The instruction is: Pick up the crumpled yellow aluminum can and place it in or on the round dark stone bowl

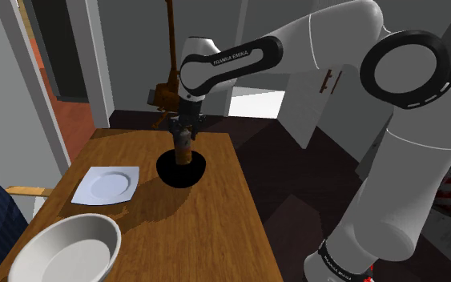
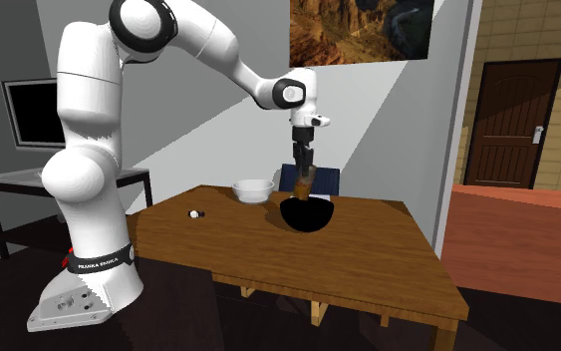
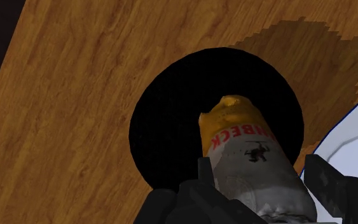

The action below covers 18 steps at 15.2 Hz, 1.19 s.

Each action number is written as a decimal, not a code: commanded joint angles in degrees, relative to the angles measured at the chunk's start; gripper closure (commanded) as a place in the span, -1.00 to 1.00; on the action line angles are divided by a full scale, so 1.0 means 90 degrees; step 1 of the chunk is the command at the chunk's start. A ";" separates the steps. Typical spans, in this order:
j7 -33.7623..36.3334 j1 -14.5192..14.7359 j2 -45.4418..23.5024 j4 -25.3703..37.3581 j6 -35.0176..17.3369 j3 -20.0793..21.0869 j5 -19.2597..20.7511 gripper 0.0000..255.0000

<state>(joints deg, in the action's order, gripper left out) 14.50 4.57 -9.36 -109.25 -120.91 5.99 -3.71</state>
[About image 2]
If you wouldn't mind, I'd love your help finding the brown translucent bottle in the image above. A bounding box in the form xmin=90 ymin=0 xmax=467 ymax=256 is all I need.
xmin=291 ymin=164 xmax=319 ymax=202

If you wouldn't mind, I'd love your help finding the blue chair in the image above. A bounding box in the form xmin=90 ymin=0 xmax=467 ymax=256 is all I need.
xmin=278 ymin=163 xmax=342 ymax=197

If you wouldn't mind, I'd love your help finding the white bowl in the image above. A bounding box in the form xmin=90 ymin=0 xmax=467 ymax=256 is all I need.
xmin=231 ymin=178 xmax=276 ymax=205

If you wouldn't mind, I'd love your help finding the black bowl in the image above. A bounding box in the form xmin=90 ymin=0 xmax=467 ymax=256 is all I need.
xmin=278 ymin=194 xmax=336 ymax=234

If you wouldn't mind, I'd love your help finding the wooden table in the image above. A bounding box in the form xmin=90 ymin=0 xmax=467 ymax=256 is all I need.
xmin=125 ymin=183 xmax=470 ymax=351

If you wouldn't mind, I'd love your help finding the dark brown door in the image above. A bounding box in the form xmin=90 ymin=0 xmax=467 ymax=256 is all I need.
xmin=462 ymin=57 xmax=561 ymax=191

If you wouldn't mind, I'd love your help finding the dark robot stand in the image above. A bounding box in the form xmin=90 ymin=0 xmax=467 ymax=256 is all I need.
xmin=0 ymin=244 xmax=226 ymax=351

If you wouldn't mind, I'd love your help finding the black screen monitor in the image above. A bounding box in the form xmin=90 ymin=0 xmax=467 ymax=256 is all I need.
xmin=0 ymin=77 xmax=68 ymax=153

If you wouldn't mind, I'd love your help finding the dark desk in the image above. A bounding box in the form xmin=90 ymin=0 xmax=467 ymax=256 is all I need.
xmin=0 ymin=167 xmax=154 ymax=261

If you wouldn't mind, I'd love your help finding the canyon wall picture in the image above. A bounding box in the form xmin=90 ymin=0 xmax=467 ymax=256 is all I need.
xmin=288 ymin=0 xmax=435 ymax=69

